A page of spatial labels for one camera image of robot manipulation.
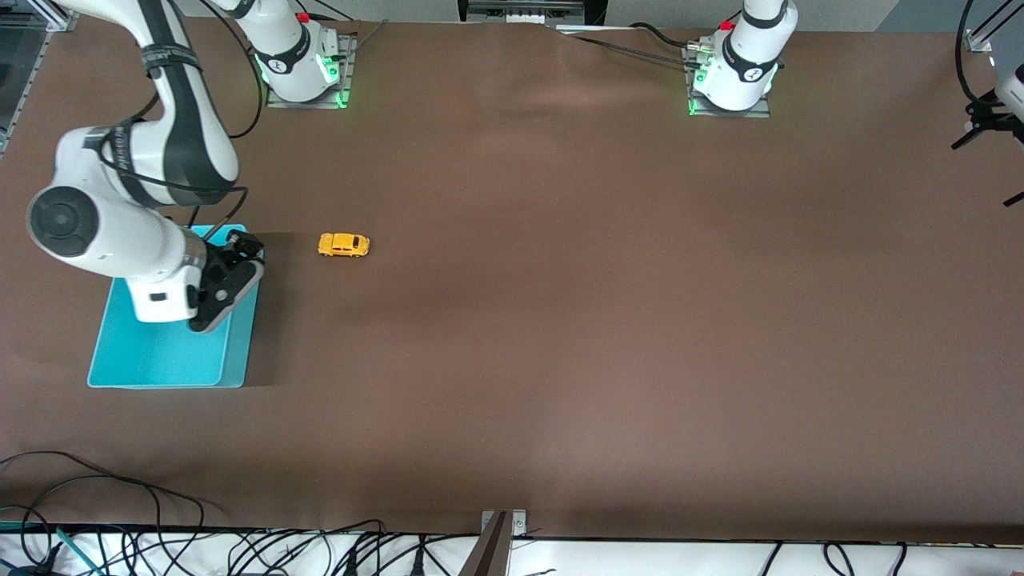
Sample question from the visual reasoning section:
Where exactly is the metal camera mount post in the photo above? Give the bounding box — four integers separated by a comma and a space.
460, 510, 527, 576

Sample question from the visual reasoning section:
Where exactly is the white lower ledge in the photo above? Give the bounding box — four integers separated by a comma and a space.
0, 528, 1024, 576

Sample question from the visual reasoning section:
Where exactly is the teal strap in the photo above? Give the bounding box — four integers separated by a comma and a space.
0, 522, 103, 576

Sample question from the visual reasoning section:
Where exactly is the thin grey wire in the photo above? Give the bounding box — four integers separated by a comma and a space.
352, 19, 390, 53

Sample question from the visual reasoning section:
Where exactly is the black looping cable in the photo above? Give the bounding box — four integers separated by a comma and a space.
0, 450, 209, 576

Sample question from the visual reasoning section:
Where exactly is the brown table cover sheet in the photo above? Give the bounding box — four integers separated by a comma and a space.
0, 14, 1024, 545

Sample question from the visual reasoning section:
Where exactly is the yellow beetle toy car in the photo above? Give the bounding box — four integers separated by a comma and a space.
318, 233, 370, 258

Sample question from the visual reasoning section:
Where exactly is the aluminium frame profile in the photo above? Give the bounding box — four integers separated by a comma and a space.
0, 0, 78, 154
964, 0, 1024, 54

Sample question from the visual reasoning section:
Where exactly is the turquoise plastic bin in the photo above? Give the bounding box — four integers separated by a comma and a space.
86, 224, 264, 390

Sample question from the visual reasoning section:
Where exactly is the white power strip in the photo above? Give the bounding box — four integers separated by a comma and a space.
466, 0, 586, 25

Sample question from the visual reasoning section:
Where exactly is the black cable to arm base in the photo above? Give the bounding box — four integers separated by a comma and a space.
560, 22, 701, 69

